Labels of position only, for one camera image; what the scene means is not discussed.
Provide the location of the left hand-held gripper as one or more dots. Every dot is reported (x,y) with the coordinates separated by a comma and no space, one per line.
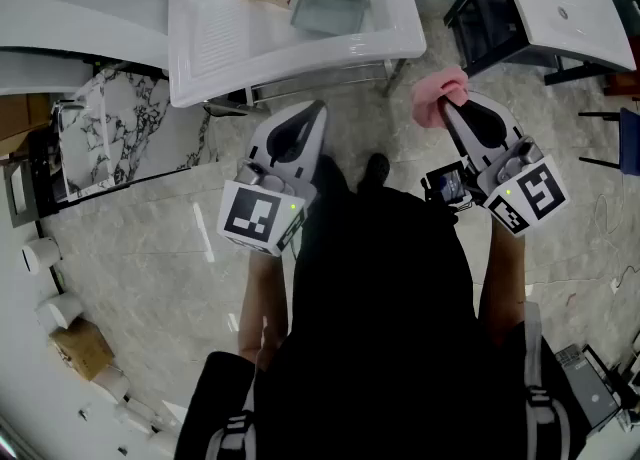
(250,213)

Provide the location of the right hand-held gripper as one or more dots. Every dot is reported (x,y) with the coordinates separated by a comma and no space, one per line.
(537,193)

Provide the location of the pink cloth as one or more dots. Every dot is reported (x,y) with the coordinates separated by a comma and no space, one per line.
(430,98)

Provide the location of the person's right forearm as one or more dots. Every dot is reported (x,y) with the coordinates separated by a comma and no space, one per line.
(505,278)

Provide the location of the person's left forearm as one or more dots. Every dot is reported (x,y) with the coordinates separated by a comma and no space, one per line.
(262,298)

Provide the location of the small black screen device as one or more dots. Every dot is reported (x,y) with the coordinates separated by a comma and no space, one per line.
(447,185)

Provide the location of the person's black shoe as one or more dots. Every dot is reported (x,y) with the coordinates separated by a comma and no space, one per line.
(378,168)

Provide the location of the white ceramic washboard sink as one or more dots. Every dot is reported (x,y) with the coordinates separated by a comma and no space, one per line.
(225,48)

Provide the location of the white rectangular washbasin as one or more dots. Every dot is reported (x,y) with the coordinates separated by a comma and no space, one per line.
(565,8)

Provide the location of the blue chair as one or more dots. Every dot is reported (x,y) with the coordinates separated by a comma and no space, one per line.
(630,138)

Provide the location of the marble pattern cabinet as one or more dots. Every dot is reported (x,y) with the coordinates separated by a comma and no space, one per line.
(130,128)

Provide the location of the person's black clothing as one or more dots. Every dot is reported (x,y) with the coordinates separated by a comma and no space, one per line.
(380,323)

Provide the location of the white curved counter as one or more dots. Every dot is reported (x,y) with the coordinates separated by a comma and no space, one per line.
(75,13)

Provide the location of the brown cardboard panel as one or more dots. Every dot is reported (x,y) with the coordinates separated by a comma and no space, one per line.
(22,120)

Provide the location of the white paper roll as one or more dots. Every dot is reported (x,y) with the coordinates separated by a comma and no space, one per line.
(60,312)
(40,255)

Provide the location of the grey open box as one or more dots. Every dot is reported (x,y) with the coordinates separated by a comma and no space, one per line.
(20,193)

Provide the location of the dark grey electronics box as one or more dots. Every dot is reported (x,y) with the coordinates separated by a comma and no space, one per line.
(590,393)

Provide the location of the cardboard box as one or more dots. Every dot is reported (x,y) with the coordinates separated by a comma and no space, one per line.
(82,350)

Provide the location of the black metal cabinet frame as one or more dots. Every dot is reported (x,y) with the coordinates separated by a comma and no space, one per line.
(480,23)

